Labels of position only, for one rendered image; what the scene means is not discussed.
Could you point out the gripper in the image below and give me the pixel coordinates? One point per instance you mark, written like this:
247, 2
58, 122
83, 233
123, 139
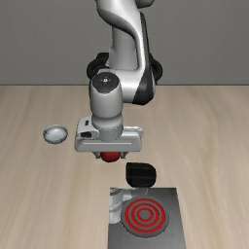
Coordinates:
107, 146

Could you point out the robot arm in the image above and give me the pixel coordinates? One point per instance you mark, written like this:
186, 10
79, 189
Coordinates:
124, 48

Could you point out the red tomato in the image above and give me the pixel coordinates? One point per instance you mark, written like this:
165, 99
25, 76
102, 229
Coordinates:
110, 157

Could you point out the white bowl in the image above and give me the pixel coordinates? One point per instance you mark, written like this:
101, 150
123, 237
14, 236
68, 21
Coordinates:
55, 134

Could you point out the grey stove plate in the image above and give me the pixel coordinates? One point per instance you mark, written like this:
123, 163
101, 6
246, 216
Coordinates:
146, 215

